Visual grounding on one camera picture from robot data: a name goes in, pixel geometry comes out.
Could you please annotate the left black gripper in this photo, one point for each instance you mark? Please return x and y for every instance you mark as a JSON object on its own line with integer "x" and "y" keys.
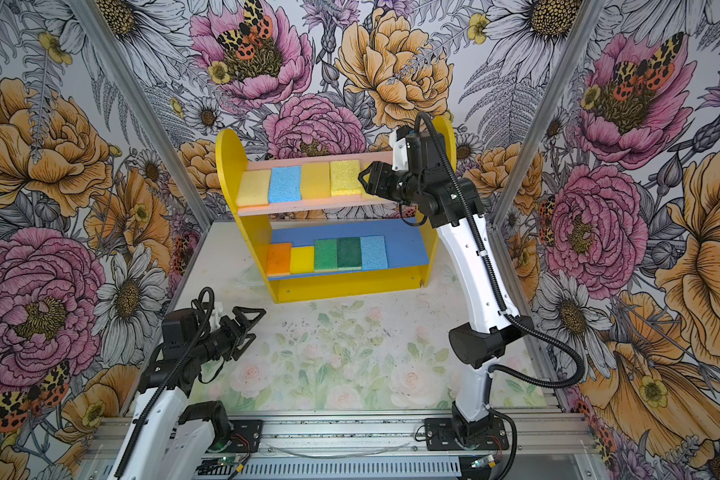
{"x": 237, "y": 337}

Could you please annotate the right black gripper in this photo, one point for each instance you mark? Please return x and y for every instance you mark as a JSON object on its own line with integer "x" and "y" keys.
{"x": 380, "y": 178}

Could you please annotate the yellow porous sponge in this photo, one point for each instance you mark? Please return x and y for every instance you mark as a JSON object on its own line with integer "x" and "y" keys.
{"x": 344, "y": 178}

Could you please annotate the golden yellow sponge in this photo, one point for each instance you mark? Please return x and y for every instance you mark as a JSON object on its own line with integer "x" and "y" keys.
{"x": 315, "y": 181}

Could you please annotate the light blue sponge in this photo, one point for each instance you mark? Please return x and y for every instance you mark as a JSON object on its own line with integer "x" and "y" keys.
{"x": 373, "y": 253}

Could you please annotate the dark green sponge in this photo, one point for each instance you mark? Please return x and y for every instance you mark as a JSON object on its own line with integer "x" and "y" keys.
{"x": 349, "y": 254}

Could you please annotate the orange sponge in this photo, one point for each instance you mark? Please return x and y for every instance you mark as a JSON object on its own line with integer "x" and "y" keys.
{"x": 278, "y": 260}

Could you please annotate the light green sponge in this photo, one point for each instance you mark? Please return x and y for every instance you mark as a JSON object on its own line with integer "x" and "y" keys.
{"x": 325, "y": 255}

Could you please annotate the blue porous sponge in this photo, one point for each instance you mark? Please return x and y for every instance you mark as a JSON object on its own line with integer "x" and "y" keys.
{"x": 285, "y": 185}

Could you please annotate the bright yellow sponge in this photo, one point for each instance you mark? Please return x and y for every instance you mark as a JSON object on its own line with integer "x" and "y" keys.
{"x": 302, "y": 260}

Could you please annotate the pale yellow sponge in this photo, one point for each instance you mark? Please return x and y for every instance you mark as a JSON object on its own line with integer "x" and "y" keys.
{"x": 254, "y": 189}

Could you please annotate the small yellow sponge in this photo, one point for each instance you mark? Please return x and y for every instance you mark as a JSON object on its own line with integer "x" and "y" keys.
{"x": 370, "y": 197}

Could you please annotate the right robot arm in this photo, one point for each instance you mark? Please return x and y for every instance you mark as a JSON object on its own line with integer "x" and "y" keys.
{"x": 480, "y": 343}

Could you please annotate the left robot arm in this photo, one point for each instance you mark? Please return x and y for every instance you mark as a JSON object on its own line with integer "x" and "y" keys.
{"x": 169, "y": 436}

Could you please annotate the yellow wooden shelf unit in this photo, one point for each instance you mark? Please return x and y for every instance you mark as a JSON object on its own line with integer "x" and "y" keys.
{"x": 411, "y": 244}

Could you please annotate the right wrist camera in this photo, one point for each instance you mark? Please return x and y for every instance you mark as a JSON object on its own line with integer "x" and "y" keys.
{"x": 399, "y": 146}

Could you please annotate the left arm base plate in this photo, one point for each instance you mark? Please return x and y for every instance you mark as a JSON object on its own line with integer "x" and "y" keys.
{"x": 240, "y": 437}

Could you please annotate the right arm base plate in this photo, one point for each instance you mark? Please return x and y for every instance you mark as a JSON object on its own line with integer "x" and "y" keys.
{"x": 454, "y": 434}

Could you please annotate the aluminium front rail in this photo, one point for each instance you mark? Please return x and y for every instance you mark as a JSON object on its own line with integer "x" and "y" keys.
{"x": 322, "y": 434}

